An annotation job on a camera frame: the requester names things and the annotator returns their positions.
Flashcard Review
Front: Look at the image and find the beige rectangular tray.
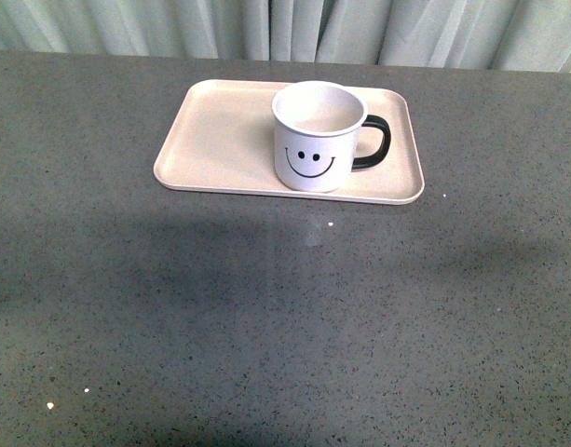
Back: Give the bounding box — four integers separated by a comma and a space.
154, 79, 425, 205

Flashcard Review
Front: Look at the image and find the white smiley mug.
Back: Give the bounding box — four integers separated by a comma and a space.
271, 81, 392, 193

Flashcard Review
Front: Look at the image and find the grey curtain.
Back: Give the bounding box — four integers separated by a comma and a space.
0, 1, 571, 74

